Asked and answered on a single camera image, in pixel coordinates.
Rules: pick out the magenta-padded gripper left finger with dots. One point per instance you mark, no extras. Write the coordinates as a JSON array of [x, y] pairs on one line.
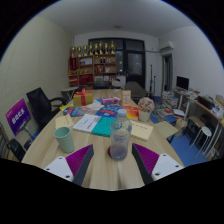
[[56, 166]]

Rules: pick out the pale green cup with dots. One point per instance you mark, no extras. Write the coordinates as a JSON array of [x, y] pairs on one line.
[[65, 140]]

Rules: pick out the wooden shelf unit with trophies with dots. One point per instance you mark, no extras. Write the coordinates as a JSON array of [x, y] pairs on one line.
[[91, 68]]

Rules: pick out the pale yellow booklet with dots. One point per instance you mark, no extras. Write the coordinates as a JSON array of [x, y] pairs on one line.
[[64, 121]]

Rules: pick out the clear plastic water bottle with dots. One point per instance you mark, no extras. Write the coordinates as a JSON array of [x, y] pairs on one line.
[[120, 136]]

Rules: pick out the white round stool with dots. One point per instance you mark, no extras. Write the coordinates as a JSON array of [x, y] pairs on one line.
[[204, 130]]

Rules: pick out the upright beige card stand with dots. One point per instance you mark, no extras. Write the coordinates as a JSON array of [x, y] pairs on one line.
[[126, 98]]

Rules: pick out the pink patterned box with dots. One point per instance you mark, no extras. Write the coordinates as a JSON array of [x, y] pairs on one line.
[[110, 101]]

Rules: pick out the grey padded chair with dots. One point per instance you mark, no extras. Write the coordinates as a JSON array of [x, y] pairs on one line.
[[135, 89]]

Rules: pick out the yellow gift box red ribbon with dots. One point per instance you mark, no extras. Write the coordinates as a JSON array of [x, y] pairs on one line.
[[83, 99]]

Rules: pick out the pile of books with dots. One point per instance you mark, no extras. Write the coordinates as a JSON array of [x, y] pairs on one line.
[[170, 101]]

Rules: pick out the small round white table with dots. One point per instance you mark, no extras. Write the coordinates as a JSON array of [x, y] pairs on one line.
[[69, 89]]

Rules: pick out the pink flowers in white pot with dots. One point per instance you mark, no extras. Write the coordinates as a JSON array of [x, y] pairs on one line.
[[145, 106]]

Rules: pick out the cluttered wooden side desk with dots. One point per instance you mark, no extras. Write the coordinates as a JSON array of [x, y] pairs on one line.
[[206, 110]]

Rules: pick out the black computer monitor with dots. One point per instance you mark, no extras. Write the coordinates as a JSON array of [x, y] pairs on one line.
[[182, 82]]

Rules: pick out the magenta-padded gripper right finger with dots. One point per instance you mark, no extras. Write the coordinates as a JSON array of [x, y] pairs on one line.
[[166, 166]]

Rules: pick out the white wall air conditioner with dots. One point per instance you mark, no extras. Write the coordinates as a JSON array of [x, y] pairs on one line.
[[166, 45]]

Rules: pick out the dark framed glass door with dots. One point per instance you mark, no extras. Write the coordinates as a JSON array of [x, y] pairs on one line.
[[135, 63]]

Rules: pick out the beige paper envelope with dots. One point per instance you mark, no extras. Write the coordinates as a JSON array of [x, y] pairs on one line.
[[142, 130]]

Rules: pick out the blue red printed book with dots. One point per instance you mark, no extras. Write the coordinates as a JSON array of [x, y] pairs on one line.
[[108, 111]]

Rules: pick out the black office chair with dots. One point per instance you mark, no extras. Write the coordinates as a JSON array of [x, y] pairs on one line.
[[38, 105]]

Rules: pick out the purple sign board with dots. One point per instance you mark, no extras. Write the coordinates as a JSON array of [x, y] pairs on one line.
[[18, 116]]

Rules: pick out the teal book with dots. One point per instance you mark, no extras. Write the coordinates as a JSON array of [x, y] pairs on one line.
[[103, 126]]

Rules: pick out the white printed booklet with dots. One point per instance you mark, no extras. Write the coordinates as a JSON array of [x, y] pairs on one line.
[[86, 122]]

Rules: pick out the orange book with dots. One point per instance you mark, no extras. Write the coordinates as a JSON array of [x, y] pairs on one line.
[[131, 112]]

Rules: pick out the low square wooden table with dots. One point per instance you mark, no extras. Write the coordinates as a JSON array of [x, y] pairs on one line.
[[166, 129]]

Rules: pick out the blue rounded pamphlet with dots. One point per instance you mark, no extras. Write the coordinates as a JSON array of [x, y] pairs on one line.
[[72, 111]]

